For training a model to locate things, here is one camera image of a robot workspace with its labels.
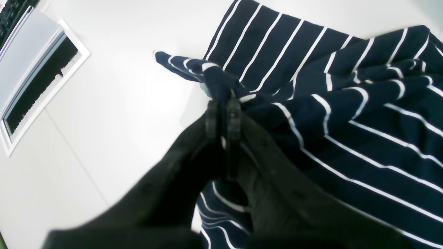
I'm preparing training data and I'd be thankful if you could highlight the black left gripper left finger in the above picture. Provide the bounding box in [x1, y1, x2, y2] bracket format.
[43, 101, 221, 249]

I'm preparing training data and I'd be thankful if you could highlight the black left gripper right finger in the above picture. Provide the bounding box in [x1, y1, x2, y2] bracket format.
[227, 97, 416, 249]

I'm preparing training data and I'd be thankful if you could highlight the navy white striped t-shirt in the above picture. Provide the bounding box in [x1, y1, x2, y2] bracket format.
[154, 0, 443, 249]

